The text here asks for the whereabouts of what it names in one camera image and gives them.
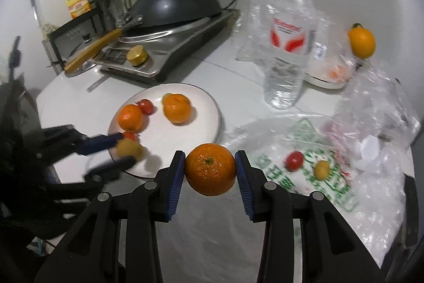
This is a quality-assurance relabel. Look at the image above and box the orange mandarin with leaf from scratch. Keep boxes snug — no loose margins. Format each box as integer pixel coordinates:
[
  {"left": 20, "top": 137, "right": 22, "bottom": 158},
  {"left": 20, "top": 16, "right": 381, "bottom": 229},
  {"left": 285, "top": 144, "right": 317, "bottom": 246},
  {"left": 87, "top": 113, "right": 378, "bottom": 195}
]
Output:
[{"left": 162, "top": 93, "right": 193, "bottom": 124}]

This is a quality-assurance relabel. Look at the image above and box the brown longan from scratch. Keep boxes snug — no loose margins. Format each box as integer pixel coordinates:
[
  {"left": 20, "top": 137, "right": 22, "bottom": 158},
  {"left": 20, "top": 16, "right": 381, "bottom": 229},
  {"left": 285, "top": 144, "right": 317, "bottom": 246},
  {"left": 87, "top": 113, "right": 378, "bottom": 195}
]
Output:
[{"left": 115, "top": 139, "right": 146, "bottom": 160}]

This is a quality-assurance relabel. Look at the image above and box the green printed plastic bag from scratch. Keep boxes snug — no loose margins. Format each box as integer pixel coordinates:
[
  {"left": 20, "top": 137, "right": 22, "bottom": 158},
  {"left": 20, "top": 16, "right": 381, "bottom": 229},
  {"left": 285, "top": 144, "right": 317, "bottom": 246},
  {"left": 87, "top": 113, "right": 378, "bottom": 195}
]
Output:
[{"left": 227, "top": 114, "right": 414, "bottom": 267}]

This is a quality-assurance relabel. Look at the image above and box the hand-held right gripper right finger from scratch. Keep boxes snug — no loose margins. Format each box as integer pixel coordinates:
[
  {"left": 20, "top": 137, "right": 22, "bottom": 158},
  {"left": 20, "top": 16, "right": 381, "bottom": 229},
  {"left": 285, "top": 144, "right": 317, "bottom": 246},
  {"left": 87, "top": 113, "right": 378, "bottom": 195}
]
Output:
[{"left": 235, "top": 150, "right": 386, "bottom": 283}]

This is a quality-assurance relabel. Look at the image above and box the large orange with stem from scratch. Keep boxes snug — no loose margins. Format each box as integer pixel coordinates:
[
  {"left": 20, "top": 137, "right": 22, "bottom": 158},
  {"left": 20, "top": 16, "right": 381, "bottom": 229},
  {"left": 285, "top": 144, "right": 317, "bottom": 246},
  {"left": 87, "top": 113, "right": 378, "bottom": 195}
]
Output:
[{"left": 347, "top": 23, "right": 376, "bottom": 59}]

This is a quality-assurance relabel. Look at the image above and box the white shallow bowl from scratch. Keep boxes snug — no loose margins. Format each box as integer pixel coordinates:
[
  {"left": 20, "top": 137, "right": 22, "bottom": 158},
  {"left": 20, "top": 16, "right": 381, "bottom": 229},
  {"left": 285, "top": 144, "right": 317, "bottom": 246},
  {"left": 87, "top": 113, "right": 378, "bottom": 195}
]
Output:
[{"left": 303, "top": 58, "right": 356, "bottom": 90}]

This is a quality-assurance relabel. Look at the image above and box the white plastic cap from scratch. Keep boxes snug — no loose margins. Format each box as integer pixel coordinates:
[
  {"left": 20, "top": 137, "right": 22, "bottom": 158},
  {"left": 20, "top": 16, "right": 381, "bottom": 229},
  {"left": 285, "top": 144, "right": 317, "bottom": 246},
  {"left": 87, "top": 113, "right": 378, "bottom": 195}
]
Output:
[{"left": 356, "top": 135, "right": 381, "bottom": 171}]

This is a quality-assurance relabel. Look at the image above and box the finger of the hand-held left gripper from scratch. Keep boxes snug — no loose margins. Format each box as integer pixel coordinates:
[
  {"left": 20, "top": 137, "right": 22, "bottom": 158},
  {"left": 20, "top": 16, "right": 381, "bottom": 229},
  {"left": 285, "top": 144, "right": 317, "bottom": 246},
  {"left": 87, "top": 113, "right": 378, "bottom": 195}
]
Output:
[
  {"left": 83, "top": 157, "right": 136, "bottom": 184},
  {"left": 40, "top": 124, "right": 125, "bottom": 159}
]

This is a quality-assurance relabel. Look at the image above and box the yellow oil bottle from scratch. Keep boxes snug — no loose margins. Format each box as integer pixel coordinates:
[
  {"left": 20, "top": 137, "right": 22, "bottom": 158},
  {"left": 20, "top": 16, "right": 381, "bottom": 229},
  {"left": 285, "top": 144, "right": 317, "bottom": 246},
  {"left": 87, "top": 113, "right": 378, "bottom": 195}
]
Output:
[{"left": 65, "top": 0, "right": 92, "bottom": 20}]

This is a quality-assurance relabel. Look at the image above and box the black wok with wooden handle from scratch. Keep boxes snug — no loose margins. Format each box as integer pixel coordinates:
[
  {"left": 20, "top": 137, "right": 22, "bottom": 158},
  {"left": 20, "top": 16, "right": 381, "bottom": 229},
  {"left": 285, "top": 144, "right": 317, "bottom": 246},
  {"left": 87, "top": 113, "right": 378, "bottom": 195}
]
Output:
[{"left": 64, "top": 0, "right": 222, "bottom": 74}]

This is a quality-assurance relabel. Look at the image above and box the yellow-green small fruit right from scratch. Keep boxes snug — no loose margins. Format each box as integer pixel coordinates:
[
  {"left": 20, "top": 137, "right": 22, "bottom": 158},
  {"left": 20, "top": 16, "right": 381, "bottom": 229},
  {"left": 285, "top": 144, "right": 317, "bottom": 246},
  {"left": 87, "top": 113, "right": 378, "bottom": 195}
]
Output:
[{"left": 313, "top": 160, "right": 331, "bottom": 180}]

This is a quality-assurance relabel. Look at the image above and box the white round plate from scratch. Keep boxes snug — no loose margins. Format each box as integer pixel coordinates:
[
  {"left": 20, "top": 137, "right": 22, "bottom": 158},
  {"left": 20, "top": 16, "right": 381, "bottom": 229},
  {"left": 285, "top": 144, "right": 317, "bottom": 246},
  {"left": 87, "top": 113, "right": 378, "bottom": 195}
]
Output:
[{"left": 108, "top": 83, "right": 222, "bottom": 179}]

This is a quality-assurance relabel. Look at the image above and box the glass pot lid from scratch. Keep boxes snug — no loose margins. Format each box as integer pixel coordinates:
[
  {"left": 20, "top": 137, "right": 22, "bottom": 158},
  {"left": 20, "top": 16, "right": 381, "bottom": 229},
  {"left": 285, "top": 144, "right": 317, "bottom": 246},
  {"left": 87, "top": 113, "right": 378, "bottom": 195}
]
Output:
[{"left": 64, "top": 33, "right": 113, "bottom": 78}]

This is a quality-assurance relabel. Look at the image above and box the beige knotted cord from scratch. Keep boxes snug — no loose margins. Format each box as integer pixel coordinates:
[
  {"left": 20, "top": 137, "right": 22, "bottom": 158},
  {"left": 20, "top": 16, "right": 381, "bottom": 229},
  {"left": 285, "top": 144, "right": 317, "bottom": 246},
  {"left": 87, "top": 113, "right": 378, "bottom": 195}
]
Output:
[{"left": 39, "top": 24, "right": 58, "bottom": 38}]

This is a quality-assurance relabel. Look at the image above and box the gold cooker knob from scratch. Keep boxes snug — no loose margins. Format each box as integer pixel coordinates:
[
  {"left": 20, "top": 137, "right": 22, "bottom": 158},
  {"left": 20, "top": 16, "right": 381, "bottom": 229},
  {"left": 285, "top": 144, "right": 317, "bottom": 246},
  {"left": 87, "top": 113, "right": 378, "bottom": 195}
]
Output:
[{"left": 127, "top": 46, "right": 149, "bottom": 65}]

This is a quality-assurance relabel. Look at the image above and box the clear plastic water bottle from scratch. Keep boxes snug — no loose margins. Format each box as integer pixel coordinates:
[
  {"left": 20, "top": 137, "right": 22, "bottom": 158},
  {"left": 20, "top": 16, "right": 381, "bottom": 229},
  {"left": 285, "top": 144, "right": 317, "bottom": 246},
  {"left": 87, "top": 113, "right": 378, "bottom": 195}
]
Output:
[{"left": 263, "top": 0, "right": 317, "bottom": 109}]

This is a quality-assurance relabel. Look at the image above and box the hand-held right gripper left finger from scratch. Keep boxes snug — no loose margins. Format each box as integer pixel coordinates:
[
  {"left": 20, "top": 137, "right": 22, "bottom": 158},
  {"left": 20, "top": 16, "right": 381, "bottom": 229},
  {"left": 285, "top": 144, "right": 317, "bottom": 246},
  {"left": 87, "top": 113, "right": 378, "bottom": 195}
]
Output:
[{"left": 35, "top": 150, "right": 186, "bottom": 283}]

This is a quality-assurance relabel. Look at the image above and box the crumpled clear plastic bag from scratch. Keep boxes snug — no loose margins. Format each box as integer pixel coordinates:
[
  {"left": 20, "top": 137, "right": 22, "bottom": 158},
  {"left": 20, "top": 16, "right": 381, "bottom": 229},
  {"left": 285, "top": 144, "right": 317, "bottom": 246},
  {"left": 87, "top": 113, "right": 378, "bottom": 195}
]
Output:
[{"left": 331, "top": 66, "right": 421, "bottom": 151}]

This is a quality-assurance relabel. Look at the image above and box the silver induction cooker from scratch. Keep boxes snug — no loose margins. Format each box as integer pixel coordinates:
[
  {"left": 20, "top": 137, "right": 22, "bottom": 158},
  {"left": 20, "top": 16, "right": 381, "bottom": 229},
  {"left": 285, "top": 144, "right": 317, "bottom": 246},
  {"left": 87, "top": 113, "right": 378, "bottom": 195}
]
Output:
[{"left": 88, "top": 8, "right": 242, "bottom": 85}]

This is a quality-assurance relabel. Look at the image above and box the black metal rack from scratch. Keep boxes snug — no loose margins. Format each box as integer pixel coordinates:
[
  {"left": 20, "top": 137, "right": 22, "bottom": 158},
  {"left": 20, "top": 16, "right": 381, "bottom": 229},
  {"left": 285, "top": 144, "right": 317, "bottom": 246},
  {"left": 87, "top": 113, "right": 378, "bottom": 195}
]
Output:
[{"left": 49, "top": 8, "right": 103, "bottom": 75}]

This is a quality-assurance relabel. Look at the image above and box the dark chair back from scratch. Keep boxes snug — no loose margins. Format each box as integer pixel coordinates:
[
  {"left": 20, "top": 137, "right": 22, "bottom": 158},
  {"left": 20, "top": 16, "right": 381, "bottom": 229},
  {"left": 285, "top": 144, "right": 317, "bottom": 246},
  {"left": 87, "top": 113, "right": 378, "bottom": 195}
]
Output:
[{"left": 402, "top": 175, "right": 419, "bottom": 249}]

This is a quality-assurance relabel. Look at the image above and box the orange peel scrap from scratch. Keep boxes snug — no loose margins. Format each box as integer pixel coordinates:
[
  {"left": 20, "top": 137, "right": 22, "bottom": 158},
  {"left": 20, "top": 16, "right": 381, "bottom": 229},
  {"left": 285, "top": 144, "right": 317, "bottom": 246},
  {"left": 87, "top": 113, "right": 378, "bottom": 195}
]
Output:
[{"left": 329, "top": 66, "right": 352, "bottom": 81}]

